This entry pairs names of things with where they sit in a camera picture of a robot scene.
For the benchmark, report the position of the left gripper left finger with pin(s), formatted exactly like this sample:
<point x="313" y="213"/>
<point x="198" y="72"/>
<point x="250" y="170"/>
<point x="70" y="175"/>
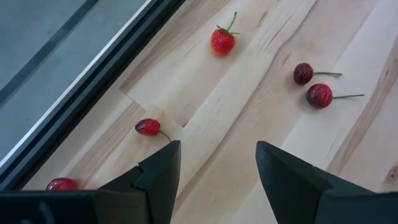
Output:
<point x="149" y="193"/>

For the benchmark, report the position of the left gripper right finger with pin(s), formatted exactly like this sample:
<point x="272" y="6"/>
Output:
<point x="298" y="196"/>

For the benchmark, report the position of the glossy red cherry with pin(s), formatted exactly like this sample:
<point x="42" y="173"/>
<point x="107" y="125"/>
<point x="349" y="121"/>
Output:
<point x="62" y="184"/>

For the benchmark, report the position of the small strawberry with long stem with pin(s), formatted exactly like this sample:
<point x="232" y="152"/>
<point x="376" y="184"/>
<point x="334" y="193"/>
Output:
<point x="222" y="42"/>

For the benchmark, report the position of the oblong red cherry with stem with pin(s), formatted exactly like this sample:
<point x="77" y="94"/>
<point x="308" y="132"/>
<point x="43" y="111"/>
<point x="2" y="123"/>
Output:
<point x="148" y="127"/>

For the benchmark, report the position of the dark red cherry with stem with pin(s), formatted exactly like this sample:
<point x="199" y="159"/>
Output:
<point x="319" y="96"/>
<point x="303" y="73"/>

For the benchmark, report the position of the black aluminium table frame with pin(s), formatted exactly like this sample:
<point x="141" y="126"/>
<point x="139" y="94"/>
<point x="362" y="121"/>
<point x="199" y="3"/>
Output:
<point x="88" y="93"/>

